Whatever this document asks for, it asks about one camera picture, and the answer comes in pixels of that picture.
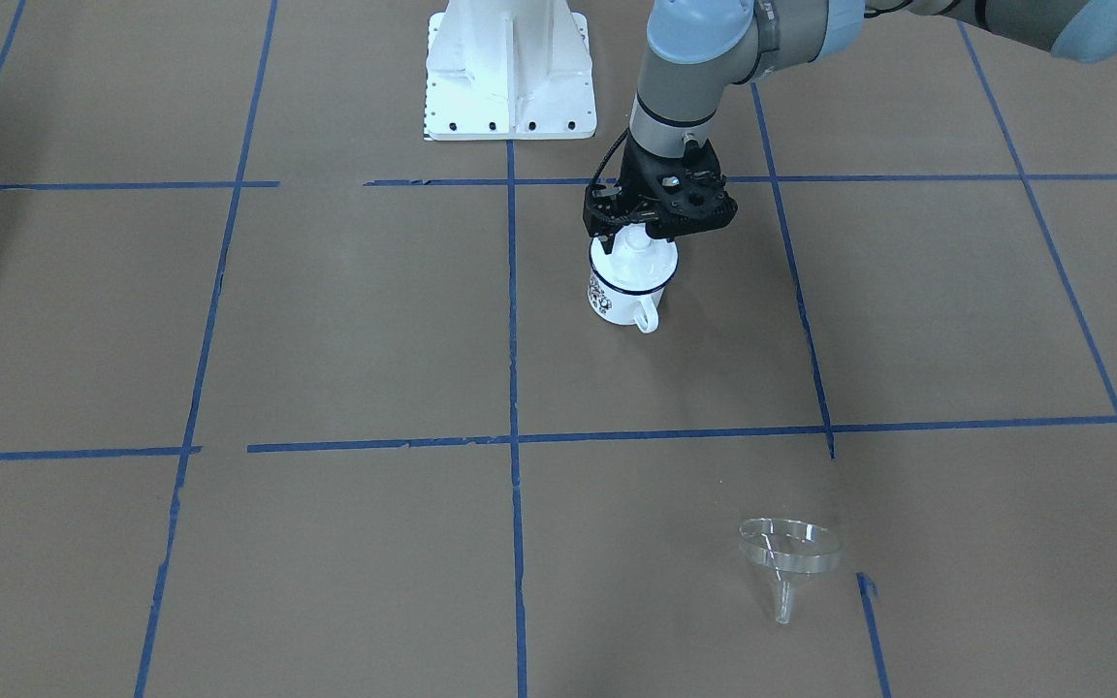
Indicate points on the white enamel mug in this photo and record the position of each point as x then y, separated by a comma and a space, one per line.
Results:
627, 310

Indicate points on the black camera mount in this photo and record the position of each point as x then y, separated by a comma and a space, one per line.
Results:
690, 201

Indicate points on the clear plastic funnel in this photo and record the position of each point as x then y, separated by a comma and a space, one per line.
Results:
789, 552

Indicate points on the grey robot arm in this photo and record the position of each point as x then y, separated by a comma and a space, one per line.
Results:
696, 49

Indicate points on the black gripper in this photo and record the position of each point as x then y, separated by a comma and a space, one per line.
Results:
603, 215

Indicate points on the white mug lid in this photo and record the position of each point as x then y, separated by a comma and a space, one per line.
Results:
634, 263

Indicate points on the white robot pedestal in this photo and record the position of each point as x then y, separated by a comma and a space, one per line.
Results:
508, 70

